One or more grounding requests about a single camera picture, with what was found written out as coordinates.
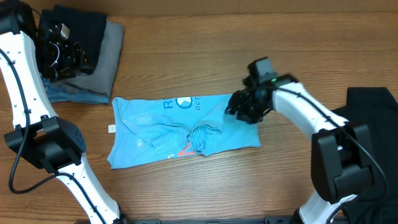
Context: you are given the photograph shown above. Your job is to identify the light blue printed t-shirt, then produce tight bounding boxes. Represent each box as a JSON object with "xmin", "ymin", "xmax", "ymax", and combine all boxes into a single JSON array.
[{"xmin": 108, "ymin": 95, "xmax": 261, "ymax": 169}]

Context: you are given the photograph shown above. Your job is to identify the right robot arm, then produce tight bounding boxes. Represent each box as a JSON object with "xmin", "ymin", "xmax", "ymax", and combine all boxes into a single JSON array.
[{"xmin": 225, "ymin": 57, "xmax": 376, "ymax": 223}]

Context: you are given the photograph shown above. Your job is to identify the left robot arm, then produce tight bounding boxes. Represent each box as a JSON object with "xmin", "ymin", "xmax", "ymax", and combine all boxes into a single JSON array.
[{"xmin": 1, "ymin": 1, "xmax": 129, "ymax": 224}]

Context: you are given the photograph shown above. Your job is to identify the folded blue jeans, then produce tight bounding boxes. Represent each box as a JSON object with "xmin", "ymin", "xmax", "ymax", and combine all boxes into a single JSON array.
[{"xmin": 42, "ymin": 78, "xmax": 109, "ymax": 104}]

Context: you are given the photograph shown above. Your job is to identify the folded black garment on stack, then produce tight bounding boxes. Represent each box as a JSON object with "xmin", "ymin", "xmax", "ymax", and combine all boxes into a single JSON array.
[{"xmin": 40, "ymin": 5, "xmax": 107, "ymax": 75}]

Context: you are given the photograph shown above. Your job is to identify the folded grey garment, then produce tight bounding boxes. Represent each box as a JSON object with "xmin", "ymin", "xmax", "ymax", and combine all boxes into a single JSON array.
[{"xmin": 50, "ymin": 21, "xmax": 124, "ymax": 97}]

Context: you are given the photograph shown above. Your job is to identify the black garment at right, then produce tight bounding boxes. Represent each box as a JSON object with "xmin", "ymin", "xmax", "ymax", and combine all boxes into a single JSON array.
[{"xmin": 333, "ymin": 87, "xmax": 397, "ymax": 224}]

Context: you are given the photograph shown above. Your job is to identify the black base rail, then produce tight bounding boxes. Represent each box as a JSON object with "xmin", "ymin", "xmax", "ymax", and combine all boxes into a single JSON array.
[{"xmin": 130, "ymin": 216, "xmax": 293, "ymax": 224}]

